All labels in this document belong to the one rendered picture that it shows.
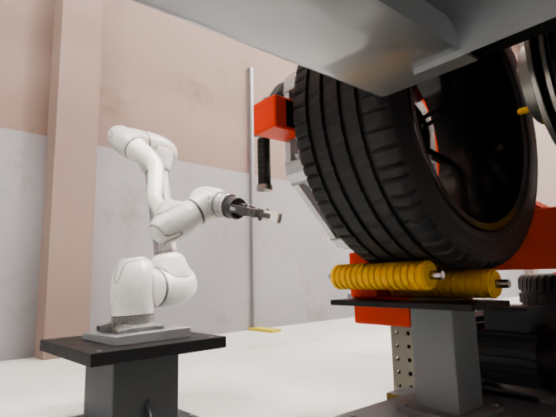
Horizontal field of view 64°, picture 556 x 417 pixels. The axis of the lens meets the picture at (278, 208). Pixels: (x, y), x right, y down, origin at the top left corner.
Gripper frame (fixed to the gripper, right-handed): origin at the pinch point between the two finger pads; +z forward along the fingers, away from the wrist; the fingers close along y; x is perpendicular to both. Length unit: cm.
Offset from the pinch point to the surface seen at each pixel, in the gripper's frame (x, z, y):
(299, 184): -10.6, 29.3, -21.5
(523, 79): -34, 69, -13
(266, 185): -8.9, 8.7, -12.6
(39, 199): 29, -255, 8
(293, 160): -15.4, 28.3, -23.5
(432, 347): 18, 58, -3
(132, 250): 63, -244, 81
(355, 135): -20, 49, -30
